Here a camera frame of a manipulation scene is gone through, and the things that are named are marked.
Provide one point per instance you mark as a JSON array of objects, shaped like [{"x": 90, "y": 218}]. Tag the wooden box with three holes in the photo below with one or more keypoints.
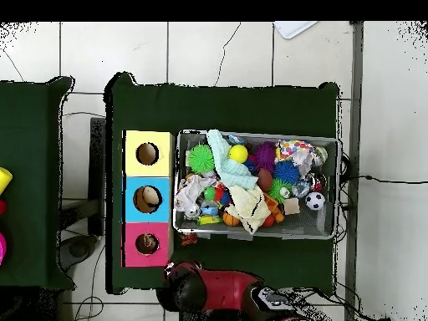
[{"x": 147, "y": 170}]

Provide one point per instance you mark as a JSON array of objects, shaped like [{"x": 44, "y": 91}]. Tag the grey round base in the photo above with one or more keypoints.
[{"x": 78, "y": 249}]

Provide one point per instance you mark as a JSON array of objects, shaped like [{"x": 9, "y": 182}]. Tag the purple spiky toy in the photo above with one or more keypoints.
[{"x": 265, "y": 156}]

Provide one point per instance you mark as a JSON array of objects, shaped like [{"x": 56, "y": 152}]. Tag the clear mesh bin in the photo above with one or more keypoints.
[{"x": 194, "y": 140}]

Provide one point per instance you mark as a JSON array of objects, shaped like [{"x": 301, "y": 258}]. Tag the yellow round disc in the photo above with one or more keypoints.
[{"x": 4, "y": 180}]

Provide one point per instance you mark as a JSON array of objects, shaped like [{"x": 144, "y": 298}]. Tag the white flat board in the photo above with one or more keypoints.
[{"x": 294, "y": 28}]

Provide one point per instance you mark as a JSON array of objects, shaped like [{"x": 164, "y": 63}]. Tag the grey metal rail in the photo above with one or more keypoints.
[{"x": 356, "y": 67}]

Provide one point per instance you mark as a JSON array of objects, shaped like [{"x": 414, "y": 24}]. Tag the cream waffle cloth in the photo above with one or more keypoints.
[{"x": 249, "y": 207}]

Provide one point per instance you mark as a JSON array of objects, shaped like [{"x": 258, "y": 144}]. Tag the red round disc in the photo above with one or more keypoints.
[{"x": 1, "y": 247}]

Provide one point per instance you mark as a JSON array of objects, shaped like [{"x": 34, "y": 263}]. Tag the multicoloured patterned cloth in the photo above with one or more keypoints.
[{"x": 296, "y": 148}]

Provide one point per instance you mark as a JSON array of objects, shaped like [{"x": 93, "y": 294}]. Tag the plain blue spiky ball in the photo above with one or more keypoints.
[{"x": 286, "y": 172}]

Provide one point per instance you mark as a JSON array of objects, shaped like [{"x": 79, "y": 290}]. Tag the brown toy football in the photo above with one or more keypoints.
[{"x": 264, "y": 180}]

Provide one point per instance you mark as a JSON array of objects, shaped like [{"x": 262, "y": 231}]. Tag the green spiky ball with eyes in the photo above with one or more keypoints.
[{"x": 277, "y": 190}]

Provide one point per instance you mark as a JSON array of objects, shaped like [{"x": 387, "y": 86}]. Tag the small red object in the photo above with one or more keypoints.
[{"x": 2, "y": 206}]

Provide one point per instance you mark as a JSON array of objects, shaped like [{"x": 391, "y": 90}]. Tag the mint green waffle cloth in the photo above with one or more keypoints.
[{"x": 235, "y": 174}]

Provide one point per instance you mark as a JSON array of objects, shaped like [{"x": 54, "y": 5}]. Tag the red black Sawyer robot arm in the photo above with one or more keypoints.
[{"x": 227, "y": 287}]

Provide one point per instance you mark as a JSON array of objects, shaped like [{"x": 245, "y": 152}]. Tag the tiger plush toy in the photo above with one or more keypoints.
[{"x": 189, "y": 239}]

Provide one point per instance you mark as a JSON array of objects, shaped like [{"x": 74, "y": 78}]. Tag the small soccer ball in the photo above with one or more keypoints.
[{"x": 315, "y": 201}]

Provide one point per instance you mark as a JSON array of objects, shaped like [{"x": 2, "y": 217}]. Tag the plain green spiky ball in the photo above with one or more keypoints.
[{"x": 201, "y": 159}]

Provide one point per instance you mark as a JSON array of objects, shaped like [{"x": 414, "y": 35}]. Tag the smooth yellow ball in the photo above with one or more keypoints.
[{"x": 238, "y": 153}]

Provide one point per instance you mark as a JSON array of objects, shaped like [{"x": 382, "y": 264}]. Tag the dark green tablecloth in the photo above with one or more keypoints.
[{"x": 234, "y": 107}]

